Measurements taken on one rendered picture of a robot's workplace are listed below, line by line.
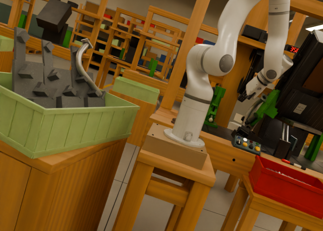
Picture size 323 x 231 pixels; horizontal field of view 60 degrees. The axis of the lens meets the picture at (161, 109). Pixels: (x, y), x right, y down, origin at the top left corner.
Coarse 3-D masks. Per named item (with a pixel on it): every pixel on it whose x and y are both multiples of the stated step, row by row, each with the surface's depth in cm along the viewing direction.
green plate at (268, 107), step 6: (276, 90) 172; (270, 96) 175; (276, 96) 168; (264, 102) 178; (270, 102) 169; (264, 108) 171; (270, 108) 171; (258, 114) 175; (270, 114) 172; (276, 114) 171
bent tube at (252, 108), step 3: (261, 96) 178; (264, 96) 179; (267, 96) 179; (258, 99) 181; (261, 99) 177; (264, 99) 177; (255, 102) 183; (258, 102) 181; (261, 102) 181; (252, 105) 185; (255, 105) 184; (249, 108) 187; (252, 108) 185; (255, 108) 186; (249, 111) 185; (252, 111) 186; (246, 114) 185; (249, 114) 185; (246, 117) 183; (243, 123) 179; (246, 126) 178
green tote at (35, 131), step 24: (0, 72) 113; (0, 96) 94; (0, 120) 94; (24, 120) 90; (48, 120) 89; (72, 120) 99; (96, 120) 113; (120, 120) 130; (24, 144) 90; (48, 144) 92; (72, 144) 105; (96, 144) 119
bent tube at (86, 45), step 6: (84, 42) 140; (84, 48) 137; (90, 48) 142; (78, 54) 134; (78, 60) 134; (78, 66) 134; (78, 72) 135; (84, 72) 136; (90, 78) 140; (90, 84) 140
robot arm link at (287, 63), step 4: (284, 56) 133; (288, 56) 137; (284, 60) 132; (288, 60) 133; (284, 64) 133; (288, 64) 132; (292, 64) 134; (284, 68) 134; (288, 68) 135; (284, 72) 137; (264, 76) 140; (268, 80) 140
